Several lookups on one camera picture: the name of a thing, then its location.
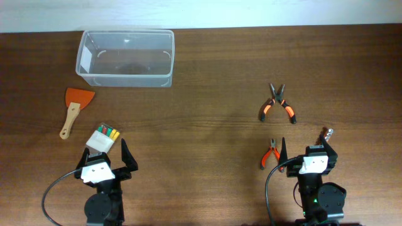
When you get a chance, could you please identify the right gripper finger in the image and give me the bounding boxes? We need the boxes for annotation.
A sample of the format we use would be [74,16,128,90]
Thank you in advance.
[278,137,288,164]
[318,127,338,159]

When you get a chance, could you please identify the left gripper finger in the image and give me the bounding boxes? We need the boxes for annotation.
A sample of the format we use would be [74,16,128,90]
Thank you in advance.
[78,148,90,166]
[121,138,138,172]

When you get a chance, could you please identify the small red cutter pliers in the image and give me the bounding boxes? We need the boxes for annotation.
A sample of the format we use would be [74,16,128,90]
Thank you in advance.
[260,139,280,170]

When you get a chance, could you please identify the orange socket bit rail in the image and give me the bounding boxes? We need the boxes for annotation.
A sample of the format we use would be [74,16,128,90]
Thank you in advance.
[323,129,334,141]

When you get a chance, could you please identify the long nose pliers orange black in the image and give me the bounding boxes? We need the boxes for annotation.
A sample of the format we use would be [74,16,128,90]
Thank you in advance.
[259,83,296,124]

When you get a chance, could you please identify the clear plastic container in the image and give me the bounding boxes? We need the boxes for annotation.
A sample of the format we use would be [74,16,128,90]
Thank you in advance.
[75,29,175,88]

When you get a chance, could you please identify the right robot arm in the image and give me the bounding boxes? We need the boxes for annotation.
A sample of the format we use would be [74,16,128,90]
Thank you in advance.
[279,129,347,225]

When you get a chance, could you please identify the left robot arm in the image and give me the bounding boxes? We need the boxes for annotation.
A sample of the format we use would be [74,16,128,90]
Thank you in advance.
[74,139,138,225]

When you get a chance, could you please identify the screwdriver set clear case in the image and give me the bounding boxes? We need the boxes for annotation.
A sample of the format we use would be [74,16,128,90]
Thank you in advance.
[85,123,120,154]

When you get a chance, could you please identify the orange scraper wooden handle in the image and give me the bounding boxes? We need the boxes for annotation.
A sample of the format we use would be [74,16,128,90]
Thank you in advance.
[60,87,95,139]

